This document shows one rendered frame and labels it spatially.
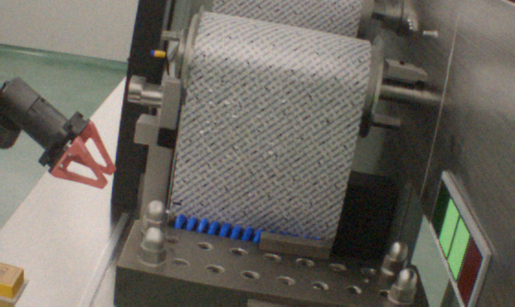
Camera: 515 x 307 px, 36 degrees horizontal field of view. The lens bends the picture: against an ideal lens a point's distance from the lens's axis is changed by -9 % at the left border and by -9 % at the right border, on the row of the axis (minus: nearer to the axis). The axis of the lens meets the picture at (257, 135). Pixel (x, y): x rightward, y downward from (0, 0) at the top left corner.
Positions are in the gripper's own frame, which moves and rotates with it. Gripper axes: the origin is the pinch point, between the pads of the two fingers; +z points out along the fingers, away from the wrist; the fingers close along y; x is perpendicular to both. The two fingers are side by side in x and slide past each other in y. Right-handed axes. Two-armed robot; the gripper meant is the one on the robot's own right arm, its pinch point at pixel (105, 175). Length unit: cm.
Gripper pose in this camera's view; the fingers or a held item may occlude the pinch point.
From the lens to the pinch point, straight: 120.2
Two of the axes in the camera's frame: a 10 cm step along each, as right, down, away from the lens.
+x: 6.3, -7.3, -2.5
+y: -0.5, 2.8, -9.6
